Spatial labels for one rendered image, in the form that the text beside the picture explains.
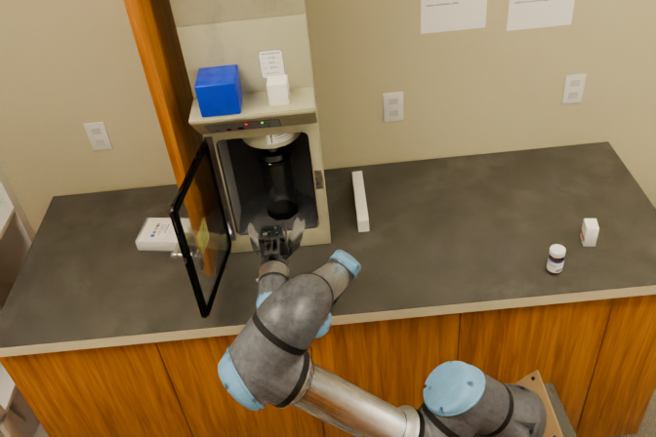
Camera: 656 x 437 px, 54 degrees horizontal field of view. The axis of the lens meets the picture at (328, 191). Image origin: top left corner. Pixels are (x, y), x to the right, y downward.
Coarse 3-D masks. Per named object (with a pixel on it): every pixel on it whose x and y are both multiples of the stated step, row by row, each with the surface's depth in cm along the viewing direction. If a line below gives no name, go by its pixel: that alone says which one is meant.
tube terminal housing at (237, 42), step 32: (192, 32) 159; (224, 32) 160; (256, 32) 160; (288, 32) 160; (192, 64) 164; (224, 64) 165; (256, 64) 165; (288, 64) 166; (288, 128) 178; (320, 160) 185; (320, 192) 192; (320, 224) 200
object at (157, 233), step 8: (144, 224) 215; (152, 224) 214; (160, 224) 214; (168, 224) 213; (144, 232) 211; (152, 232) 211; (160, 232) 211; (168, 232) 210; (136, 240) 208; (144, 240) 208; (152, 240) 208; (160, 240) 208; (168, 240) 207; (176, 240) 207; (144, 248) 209; (152, 248) 209; (160, 248) 209; (168, 248) 208
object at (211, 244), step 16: (208, 176) 179; (192, 192) 167; (208, 192) 179; (192, 208) 167; (208, 208) 179; (192, 224) 167; (208, 224) 179; (192, 240) 167; (208, 240) 179; (224, 240) 193; (208, 256) 180; (224, 256) 194; (208, 272) 180; (192, 288) 170; (208, 288) 180
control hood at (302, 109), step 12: (252, 96) 169; (264, 96) 168; (300, 96) 167; (312, 96) 166; (192, 108) 166; (252, 108) 164; (264, 108) 163; (276, 108) 163; (288, 108) 162; (300, 108) 162; (312, 108) 161; (192, 120) 162; (204, 120) 162; (216, 120) 162; (228, 120) 162; (240, 120) 163; (252, 120) 164; (288, 120) 168; (300, 120) 169; (312, 120) 171; (204, 132) 172
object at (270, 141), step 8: (264, 136) 182; (272, 136) 182; (280, 136) 183; (288, 136) 184; (296, 136) 186; (248, 144) 185; (256, 144) 184; (264, 144) 183; (272, 144) 183; (280, 144) 183
